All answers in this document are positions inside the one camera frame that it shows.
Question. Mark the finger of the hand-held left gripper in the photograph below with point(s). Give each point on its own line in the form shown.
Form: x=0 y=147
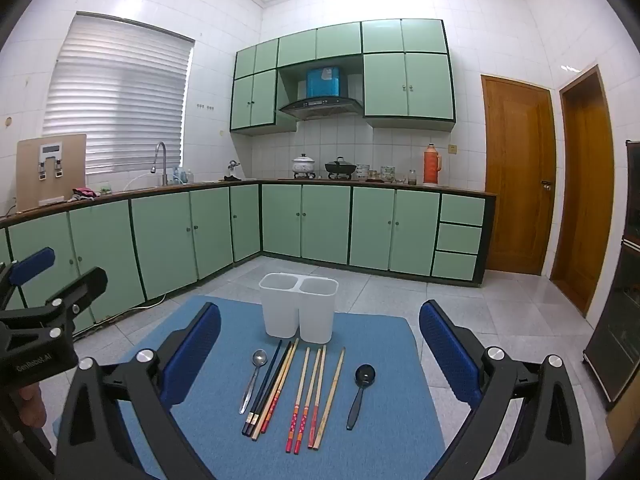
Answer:
x=32 y=265
x=85 y=285

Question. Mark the plain wooden door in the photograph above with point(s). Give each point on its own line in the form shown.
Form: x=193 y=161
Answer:
x=585 y=185

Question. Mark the green upper wall cabinets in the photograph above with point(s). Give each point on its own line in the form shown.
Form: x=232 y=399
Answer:
x=430 y=85

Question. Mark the clear bottles by sink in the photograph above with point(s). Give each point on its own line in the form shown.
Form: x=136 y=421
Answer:
x=182 y=176

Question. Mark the dark red cloth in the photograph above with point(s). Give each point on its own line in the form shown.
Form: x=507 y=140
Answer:
x=84 y=193

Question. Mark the small glass jar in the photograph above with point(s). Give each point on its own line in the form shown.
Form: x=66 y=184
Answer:
x=412 y=177

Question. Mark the white cooking pot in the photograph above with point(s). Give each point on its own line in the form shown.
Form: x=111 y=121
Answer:
x=304 y=164

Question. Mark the red thermos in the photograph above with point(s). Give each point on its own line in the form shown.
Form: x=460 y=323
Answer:
x=431 y=167

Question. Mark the metal spoon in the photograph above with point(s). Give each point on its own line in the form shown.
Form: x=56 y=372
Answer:
x=259 y=358

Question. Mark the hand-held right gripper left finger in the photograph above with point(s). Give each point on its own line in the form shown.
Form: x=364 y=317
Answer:
x=197 y=350

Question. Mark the black wok with lid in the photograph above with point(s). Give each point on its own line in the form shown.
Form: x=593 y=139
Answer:
x=340 y=166

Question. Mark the wooden chopstick red floral end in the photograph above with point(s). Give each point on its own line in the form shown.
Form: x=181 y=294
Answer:
x=268 y=417

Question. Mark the white two-compartment utensil holder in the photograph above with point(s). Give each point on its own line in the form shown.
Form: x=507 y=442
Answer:
x=282 y=310

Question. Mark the plain wooden chopstick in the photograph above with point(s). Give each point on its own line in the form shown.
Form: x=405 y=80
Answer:
x=332 y=392
x=276 y=390

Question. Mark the range hood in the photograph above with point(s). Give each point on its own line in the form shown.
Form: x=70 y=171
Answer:
x=320 y=106

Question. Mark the metal kitchen faucet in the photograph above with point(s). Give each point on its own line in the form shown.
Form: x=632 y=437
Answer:
x=161 y=147

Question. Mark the patterned ceramic container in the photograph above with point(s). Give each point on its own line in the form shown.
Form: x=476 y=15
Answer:
x=387 y=174

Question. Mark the person's left hand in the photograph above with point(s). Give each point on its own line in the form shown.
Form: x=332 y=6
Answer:
x=32 y=407

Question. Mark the wooden chopstick dark red end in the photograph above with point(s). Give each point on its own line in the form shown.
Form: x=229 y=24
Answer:
x=316 y=425

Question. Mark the wooden board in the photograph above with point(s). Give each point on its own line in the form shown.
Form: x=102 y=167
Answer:
x=72 y=160

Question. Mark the blue table mat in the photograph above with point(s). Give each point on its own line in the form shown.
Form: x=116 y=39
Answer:
x=215 y=425

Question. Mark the black plastic spoon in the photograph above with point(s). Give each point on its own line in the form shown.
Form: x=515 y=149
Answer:
x=365 y=375

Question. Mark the white window blind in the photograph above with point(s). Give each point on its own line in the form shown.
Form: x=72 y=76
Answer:
x=115 y=95

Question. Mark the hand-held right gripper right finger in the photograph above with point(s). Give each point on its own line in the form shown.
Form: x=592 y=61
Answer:
x=447 y=350

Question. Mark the green lower kitchen cabinets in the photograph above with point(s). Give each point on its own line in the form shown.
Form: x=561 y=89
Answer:
x=325 y=220

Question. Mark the dark glass-front cabinet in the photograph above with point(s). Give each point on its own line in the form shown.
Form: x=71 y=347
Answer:
x=620 y=320

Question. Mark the small black kitchen tool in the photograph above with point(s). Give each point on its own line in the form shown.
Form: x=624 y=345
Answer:
x=233 y=171

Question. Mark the dark blue chopstick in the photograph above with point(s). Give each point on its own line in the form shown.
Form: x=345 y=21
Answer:
x=262 y=387
x=271 y=389

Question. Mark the red orange banded chopstick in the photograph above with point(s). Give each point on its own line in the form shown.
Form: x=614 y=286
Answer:
x=304 y=425
x=295 y=420

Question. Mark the small white device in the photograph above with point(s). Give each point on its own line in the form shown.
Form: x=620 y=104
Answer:
x=50 y=150

